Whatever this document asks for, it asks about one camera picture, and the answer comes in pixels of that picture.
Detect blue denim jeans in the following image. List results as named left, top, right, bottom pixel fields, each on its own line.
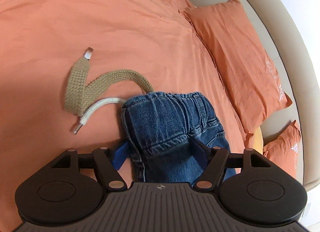
left=63, top=46, right=237, bottom=188

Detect yellow small pillow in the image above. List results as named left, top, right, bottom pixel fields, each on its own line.
left=252, top=127, right=264, bottom=154

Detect orange right pillow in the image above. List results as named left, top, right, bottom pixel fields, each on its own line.
left=263, top=120, right=302, bottom=178

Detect orange pillow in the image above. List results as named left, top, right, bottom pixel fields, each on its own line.
left=263, top=120, right=302, bottom=178
left=185, top=0, right=292, bottom=133

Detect orange left pillow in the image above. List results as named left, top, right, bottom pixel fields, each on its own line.
left=185, top=0, right=292, bottom=133

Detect beige padded headboard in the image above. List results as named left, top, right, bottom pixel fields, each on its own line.
left=190, top=0, right=319, bottom=191

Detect orange bed sheet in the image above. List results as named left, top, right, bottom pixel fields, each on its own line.
left=1, top=0, right=244, bottom=231

